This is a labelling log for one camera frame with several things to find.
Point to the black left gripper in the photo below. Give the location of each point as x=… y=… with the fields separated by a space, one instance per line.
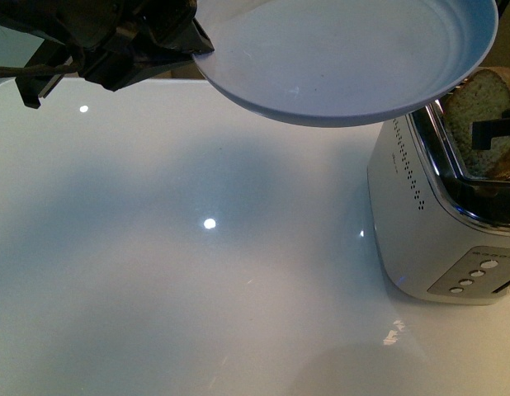
x=111 y=43

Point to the light blue round plate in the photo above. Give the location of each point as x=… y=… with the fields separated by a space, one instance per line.
x=342 y=63

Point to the silver two-slot toaster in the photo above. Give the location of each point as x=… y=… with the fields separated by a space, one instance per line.
x=443 y=235

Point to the slice of brown bread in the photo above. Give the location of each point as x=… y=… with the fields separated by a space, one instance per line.
x=484 y=96

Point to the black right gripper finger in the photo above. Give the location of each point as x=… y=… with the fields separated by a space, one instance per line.
x=483 y=132

